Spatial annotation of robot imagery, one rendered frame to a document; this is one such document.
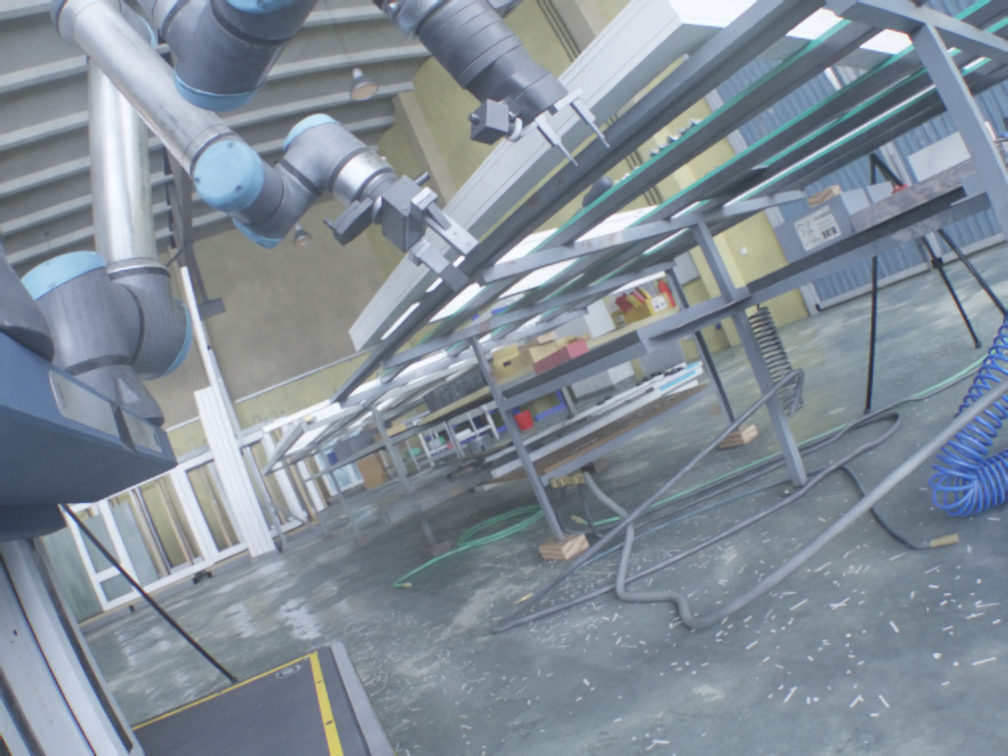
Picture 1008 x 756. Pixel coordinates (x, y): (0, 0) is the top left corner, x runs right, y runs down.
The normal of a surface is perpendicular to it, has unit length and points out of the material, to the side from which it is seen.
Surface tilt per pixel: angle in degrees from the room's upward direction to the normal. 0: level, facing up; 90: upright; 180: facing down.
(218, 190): 95
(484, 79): 122
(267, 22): 164
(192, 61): 110
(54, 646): 90
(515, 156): 90
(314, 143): 90
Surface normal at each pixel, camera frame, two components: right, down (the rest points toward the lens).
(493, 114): 0.52, -0.10
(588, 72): -0.80, 0.35
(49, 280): 0.35, -0.24
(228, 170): 0.04, 0.07
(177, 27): -0.25, 0.49
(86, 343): 0.69, -0.30
